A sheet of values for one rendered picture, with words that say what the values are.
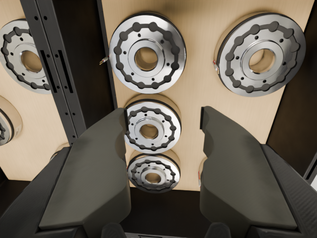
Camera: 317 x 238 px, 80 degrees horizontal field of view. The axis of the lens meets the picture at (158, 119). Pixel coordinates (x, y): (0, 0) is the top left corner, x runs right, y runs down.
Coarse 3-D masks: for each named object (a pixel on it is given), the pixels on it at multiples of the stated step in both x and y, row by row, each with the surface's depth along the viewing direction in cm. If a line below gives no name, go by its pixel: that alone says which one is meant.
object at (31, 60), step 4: (28, 52) 27; (32, 52) 28; (24, 56) 27; (28, 56) 27; (32, 56) 28; (36, 56) 29; (24, 60) 27; (28, 60) 28; (32, 60) 28; (36, 60) 29; (28, 64) 27; (32, 64) 28; (36, 64) 29; (40, 64) 29; (32, 68) 28; (36, 68) 28; (40, 68) 28
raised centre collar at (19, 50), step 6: (24, 42) 25; (18, 48) 25; (24, 48) 25; (30, 48) 25; (18, 54) 26; (36, 54) 25; (18, 60) 26; (18, 66) 27; (24, 66) 27; (24, 72) 27; (30, 72) 27; (36, 72) 27; (42, 72) 27; (36, 78) 27
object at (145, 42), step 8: (144, 40) 23; (152, 40) 24; (136, 48) 24; (152, 48) 24; (160, 48) 24; (128, 56) 24; (160, 56) 24; (136, 64) 25; (160, 64) 25; (136, 72) 25; (144, 72) 25; (152, 72) 25
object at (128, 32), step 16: (144, 16) 22; (128, 32) 24; (144, 32) 23; (160, 32) 23; (176, 32) 23; (112, 48) 25; (128, 48) 24; (176, 48) 24; (112, 64) 26; (128, 64) 25; (176, 64) 25; (128, 80) 27; (144, 80) 26; (160, 80) 26; (176, 80) 26
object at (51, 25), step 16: (48, 0) 16; (48, 16) 17; (48, 32) 18; (64, 48) 18; (64, 64) 20; (64, 80) 20; (80, 96) 22; (80, 112) 22; (80, 128) 23; (304, 176) 24
